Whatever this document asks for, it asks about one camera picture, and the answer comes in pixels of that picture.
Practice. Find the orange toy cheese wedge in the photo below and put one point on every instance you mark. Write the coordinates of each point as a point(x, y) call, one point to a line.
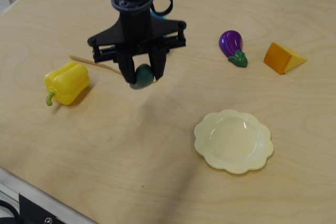
point(281, 58)

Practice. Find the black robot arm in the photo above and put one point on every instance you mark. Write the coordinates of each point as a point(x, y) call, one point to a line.
point(133, 7)

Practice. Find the aluminium table frame rail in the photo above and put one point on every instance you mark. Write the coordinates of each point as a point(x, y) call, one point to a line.
point(12, 186)

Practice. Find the green toy cucumber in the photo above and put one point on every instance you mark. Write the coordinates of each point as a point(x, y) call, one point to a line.
point(144, 77)

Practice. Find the pale yellow scalloped plate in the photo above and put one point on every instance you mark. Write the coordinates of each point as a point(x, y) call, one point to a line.
point(233, 141)

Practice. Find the wooden slotted spatula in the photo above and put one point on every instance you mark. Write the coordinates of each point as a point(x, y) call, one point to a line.
point(105, 64)

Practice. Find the blue plastic cup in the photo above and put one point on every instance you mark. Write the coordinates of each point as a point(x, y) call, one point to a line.
point(155, 15)

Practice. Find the yellow toy bell pepper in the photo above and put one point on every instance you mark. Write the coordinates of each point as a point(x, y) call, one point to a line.
point(66, 83)

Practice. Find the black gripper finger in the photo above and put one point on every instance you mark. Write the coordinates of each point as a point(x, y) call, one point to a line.
point(157, 57)
point(127, 68)

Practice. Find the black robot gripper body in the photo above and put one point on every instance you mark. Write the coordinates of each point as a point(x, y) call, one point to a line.
point(137, 34)

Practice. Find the purple toy eggplant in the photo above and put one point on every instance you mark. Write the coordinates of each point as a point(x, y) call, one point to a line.
point(231, 43)

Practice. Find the black corner bracket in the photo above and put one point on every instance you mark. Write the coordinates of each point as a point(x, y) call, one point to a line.
point(32, 213)

